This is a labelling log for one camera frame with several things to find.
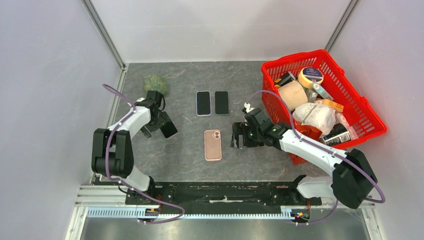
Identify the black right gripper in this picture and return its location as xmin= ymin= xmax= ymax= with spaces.
xmin=230 ymin=121 xmax=265 ymax=148

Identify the yellow masking tape roll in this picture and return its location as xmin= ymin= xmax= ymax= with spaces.
xmin=297 ymin=67 xmax=324 ymax=89

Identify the black mounting base plate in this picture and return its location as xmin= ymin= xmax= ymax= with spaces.
xmin=147 ymin=181 xmax=322 ymax=215

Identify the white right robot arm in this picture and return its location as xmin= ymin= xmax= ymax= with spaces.
xmin=230 ymin=108 xmax=378 ymax=209

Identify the grey slotted cable duct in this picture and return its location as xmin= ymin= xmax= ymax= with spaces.
xmin=86 ymin=207 xmax=293 ymax=220

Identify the green felt ball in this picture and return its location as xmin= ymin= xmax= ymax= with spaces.
xmin=143 ymin=74 xmax=168 ymax=96

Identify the teal white small packet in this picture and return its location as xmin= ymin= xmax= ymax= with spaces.
xmin=311 ymin=82 xmax=334 ymax=101

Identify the black smartphone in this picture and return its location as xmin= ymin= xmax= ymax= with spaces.
xmin=160 ymin=117 xmax=178 ymax=139
xmin=196 ymin=91 xmax=212 ymax=116
xmin=214 ymin=90 xmax=230 ymax=116

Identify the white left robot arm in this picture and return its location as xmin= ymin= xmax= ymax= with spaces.
xmin=91 ymin=90 xmax=178 ymax=204

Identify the orange small box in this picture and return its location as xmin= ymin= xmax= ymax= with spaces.
xmin=314 ymin=99 xmax=344 ymax=113

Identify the lilac phone case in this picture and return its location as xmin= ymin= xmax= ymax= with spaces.
xmin=195 ymin=90 xmax=213 ymax=117

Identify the black yellow tool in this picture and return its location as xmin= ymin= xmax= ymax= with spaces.
xmin=274 ymin=71 xmax=296 ymax=88

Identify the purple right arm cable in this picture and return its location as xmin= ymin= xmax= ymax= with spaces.
xmin=246 ymin=90 xmax=386 ymax=226

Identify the white wrapped package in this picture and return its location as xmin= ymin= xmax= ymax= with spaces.
xmin=292 ymin=102 xmax=336 ymax=135

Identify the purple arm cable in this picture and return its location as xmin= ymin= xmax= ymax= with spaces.
xmin=246 ymin=90 xmax=386 ymax=226
xmin=101 ymin=83 xmax=186 ymax=225

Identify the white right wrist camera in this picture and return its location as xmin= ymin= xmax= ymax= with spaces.
xmin=242 ymin=102 xmax=255 ymax=114

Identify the pink phone case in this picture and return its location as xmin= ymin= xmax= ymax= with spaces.
xmin=204 ymin=129 xmax=222 ymax=161

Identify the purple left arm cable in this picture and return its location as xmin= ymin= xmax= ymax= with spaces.
xmin=101 ymin=83 xmax=186 ymax=225

